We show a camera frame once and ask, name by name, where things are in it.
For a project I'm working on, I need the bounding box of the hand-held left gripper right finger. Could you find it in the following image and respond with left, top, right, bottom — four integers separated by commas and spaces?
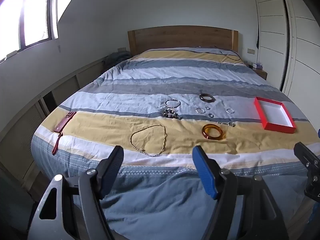
192, 145, 292, 240

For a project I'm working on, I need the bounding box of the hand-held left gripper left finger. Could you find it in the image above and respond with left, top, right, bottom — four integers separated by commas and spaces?
27, 145, 125, 240

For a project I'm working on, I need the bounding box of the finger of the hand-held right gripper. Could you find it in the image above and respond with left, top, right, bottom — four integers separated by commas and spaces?
294, 142, 320, 170

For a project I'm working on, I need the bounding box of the amber bangle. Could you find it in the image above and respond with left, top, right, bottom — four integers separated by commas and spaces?
202, 124, 226, 141

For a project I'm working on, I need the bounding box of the red shallow box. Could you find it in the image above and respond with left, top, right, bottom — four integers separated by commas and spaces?
254, 97, 297, 134

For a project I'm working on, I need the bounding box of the dark beaded bracelet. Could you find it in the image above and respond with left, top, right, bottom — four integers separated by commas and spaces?
162, 108, 182, 120

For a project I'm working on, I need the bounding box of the dark brown bangle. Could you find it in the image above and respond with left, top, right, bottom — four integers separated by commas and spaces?
199, 93, 215, 103

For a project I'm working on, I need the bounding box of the wooden nightstand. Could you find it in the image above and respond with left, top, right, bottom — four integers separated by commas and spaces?
246, 64, 268, 80

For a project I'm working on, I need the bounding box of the grey cloth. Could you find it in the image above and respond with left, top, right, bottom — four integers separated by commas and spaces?
104, 52, 132, 72

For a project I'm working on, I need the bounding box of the white wardrobe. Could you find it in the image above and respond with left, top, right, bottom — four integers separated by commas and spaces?
251, 0, 320, 110

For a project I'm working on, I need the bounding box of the wooden bed headboard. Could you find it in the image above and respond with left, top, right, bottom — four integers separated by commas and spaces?
127, 26, 239, 57

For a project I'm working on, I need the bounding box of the dark framed window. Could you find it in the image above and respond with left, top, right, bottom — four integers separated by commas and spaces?
0, 0, 59, 63

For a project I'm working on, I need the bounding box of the gold bead necklace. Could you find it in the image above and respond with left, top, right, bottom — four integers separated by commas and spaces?
130, 124, 167, 157

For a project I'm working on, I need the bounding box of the red phone case with strap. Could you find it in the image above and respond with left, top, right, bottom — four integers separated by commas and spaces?
52, 112, 75, 155

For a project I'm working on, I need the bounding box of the low beige wall cabinet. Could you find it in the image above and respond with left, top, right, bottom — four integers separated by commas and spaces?
0, 57, 105, 195

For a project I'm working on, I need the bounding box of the black cable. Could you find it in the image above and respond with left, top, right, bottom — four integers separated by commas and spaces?
195, 45, 243, 62

